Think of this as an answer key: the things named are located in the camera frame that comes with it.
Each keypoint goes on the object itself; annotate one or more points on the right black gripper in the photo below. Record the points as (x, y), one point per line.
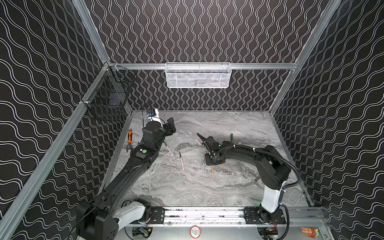
(208, 144)

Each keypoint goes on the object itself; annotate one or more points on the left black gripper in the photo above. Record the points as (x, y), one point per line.
(167, 128)

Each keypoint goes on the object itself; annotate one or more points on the pink pen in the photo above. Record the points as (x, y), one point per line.
(168, 148)
(182, 163)

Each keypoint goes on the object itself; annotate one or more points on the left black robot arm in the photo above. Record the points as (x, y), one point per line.
(103, 217)

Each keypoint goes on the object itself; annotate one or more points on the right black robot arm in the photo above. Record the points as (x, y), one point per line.
(272, 168)

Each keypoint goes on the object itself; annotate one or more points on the pink pen cap upper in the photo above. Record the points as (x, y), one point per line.
(198, 142)

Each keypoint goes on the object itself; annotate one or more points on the red white round sticker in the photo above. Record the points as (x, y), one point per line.
(195, 232)

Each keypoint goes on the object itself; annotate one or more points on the orange red small object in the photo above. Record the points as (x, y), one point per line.
(310, 232)

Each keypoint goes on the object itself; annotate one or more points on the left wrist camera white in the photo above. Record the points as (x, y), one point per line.
(153, 115)

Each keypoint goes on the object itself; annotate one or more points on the orange handled adjustable wrench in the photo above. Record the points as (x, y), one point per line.
(129, 146)

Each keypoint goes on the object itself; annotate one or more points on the white mesh wire basket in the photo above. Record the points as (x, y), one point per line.
(194, 75)

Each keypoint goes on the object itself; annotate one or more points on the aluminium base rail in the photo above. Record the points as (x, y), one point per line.
(204, 216)

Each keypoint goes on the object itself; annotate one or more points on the black wire basket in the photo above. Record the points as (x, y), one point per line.
(109, 101)

